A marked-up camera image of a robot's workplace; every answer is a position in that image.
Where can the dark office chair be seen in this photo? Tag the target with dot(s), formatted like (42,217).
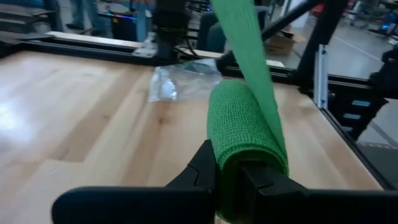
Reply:
(214,37)

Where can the open cardboard box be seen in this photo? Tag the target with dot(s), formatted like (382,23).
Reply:
(281,46)

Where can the silver frame bracket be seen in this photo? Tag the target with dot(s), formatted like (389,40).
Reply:
(320,77)

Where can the grass green elastic bandage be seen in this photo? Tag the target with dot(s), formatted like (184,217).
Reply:
(239,124)

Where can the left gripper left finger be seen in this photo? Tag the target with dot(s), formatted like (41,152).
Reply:
(140,205)

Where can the clear zip bag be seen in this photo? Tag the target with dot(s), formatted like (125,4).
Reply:
(183,84)

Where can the person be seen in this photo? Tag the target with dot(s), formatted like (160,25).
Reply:
(90,15)

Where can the black computer tower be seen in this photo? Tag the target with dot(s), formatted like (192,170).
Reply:
(124,29)

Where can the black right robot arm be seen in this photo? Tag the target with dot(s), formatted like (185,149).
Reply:
(171,34)

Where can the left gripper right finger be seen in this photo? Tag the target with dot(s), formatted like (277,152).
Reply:
(311,208)

